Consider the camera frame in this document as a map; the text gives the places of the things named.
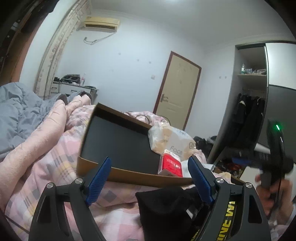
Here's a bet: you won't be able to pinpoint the person's right forearm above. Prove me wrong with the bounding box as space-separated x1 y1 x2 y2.
266 204 296 234

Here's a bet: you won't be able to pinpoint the bagged tissue pack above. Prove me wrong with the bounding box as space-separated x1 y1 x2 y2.
148 122 197 160

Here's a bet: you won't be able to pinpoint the grey quilt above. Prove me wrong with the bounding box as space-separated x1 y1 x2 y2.
0 82 93 160

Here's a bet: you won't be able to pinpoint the cream door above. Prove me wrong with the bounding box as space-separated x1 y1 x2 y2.
153 50 201 131

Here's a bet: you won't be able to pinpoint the small desk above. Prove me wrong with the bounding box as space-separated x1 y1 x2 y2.
50 76 99 105

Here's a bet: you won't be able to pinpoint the black desktop device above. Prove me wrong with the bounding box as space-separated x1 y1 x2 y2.
62 74 81 84

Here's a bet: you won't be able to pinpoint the pink fleece quilt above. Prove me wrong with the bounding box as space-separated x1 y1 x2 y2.
0 95 96 204

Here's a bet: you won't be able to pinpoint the person's right hand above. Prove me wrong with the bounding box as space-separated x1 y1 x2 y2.
254 173 296 216

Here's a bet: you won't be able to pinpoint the floral curtain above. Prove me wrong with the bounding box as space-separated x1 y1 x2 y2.
35 0 92 100

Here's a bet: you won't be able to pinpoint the beige towel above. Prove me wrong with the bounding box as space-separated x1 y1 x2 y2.
214 171 243 184

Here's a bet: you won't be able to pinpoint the thin dark cable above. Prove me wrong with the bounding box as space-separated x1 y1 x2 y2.
5 215 30 232

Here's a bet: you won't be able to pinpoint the red packet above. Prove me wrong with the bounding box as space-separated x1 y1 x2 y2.
158 149 184 178

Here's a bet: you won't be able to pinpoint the brown cardboard box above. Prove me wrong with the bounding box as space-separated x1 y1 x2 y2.
77 103 197 186

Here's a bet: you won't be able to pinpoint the grey sliding door wardrobe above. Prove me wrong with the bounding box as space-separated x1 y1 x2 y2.
207 40 296 163

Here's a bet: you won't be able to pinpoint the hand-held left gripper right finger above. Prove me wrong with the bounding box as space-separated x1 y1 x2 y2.
188 155 272 241

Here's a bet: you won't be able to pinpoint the pink plaid blanket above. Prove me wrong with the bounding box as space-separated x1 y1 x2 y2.
5 104 232 241

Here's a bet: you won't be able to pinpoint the black cable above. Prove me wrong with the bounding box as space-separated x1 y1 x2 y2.
134 113 171 127

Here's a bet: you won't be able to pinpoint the hanging black coats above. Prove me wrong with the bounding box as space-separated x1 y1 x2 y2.
232 93 266 137

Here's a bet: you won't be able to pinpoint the black bag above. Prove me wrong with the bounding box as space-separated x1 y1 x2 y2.
193 136 216 158

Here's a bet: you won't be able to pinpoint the black knit garment yellow lettering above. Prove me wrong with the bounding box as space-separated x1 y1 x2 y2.
135 185 236 241

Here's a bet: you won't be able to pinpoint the beige air conditioner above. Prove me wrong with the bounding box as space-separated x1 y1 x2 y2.
76 16 121 30

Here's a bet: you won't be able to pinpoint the white box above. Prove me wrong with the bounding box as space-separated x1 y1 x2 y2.
238 166 263 183

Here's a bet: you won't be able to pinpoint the wooden open wardrobe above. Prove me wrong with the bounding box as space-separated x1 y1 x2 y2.
0 0 58 86

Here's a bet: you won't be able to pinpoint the air conditioner hose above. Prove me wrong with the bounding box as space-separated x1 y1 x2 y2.
84 29 116 44

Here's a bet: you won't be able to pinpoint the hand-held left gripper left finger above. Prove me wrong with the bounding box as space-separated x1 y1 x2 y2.
29 156 111 241

